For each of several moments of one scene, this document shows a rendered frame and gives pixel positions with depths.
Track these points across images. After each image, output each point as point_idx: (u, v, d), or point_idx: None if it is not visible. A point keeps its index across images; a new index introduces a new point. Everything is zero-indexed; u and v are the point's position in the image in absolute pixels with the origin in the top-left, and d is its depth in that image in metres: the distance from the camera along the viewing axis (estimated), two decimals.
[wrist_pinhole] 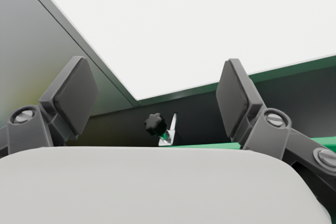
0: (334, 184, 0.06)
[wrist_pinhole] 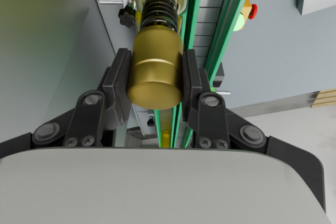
0: (262, 154, 0.07)
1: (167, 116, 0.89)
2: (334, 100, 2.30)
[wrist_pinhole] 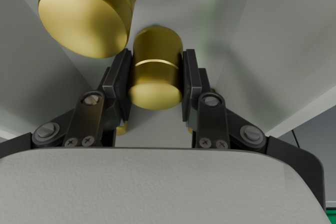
0: (262, 154, 0.07)
1: None
2: None
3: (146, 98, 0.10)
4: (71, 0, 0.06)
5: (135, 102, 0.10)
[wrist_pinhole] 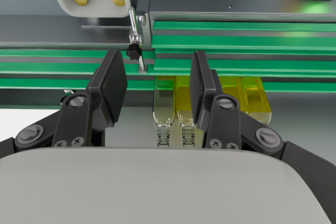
0: (278, 158, 0.07)
1: None
2: None
3: None
4: None
5: None
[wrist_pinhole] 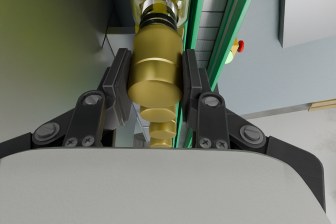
0: (262, 154, 0.07)
1: None
2: (331, 104, 2.36)
3: (152, 116, 0.16)
4: (155, 85, 0.09)
5: (144, 118, 0.16)
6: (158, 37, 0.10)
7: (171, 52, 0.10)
